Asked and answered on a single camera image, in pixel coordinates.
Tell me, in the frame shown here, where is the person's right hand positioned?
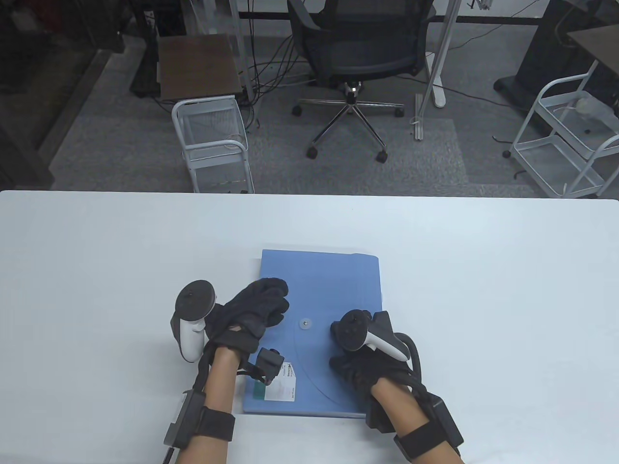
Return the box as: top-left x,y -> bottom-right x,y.
329,349 -> 415,403

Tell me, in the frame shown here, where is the person's left hand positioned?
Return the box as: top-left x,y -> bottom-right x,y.
207,278 -> 291,356

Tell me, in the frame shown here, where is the blue accordion folder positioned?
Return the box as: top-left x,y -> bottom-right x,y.
243,249 -> 384,418

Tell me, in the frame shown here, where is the person's left forearm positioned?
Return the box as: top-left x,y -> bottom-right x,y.
178,346 -> 241,464

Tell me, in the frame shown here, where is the person's right forearm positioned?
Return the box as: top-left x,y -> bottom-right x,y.
370,378 -> 466,464

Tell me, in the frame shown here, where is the white black right hand controller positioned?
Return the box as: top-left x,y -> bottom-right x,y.
330,309 -> 424,385

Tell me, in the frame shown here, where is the white black hand controller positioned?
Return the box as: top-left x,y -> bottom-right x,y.
170,279 -> 217,364
330,309 -> 424,385

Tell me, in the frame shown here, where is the white black left hand controller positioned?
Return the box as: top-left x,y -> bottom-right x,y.
170,279 -> 217,364

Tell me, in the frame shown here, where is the brown wooden side table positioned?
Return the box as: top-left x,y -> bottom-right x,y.
158,34 -> 242,101

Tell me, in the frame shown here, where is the black metal stand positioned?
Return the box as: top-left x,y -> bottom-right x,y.
130,0 -> 161,99

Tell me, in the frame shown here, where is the black mesh office chair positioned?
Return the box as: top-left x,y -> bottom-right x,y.
288,0 -> 436,162

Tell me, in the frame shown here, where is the white desk leg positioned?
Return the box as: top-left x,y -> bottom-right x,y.
423,0 -> 462,108

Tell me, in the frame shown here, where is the clear plastic bag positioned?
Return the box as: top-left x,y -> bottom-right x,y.
556,92 -> 619,133

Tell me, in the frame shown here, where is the brown desk corner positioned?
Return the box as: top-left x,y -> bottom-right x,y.
567,24 -> 619,63

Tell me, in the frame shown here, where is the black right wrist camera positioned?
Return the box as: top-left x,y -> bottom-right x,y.
365,399 -> 393,434

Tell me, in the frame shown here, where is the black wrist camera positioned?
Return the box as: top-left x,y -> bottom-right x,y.
237,348 -> 284,386
365,399 -> 393,434

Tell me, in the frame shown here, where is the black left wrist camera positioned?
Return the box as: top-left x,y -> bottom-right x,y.
237,348 -> 284,386

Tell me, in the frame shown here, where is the black right wrist strap unit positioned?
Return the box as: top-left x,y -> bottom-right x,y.
393,394 -> 465,462

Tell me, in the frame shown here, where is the black wrist strap unit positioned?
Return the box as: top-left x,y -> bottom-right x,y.
163,391 -> 236,450
393,394 -> 465,462

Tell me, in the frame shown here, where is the black left wrist strap unit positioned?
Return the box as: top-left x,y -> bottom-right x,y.
163,391 -> 236,450

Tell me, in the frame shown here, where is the small white wire cart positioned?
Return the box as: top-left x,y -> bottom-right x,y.
172,95 -> 255,194

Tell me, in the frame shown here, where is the black floor cable bundle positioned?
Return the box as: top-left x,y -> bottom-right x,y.
242,29 -> 320,131

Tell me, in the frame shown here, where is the large white wire cart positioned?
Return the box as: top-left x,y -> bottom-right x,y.
503,60 -> 619,199

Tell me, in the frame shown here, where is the dark pedestal base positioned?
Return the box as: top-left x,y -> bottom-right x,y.
493,0 -> 619,109

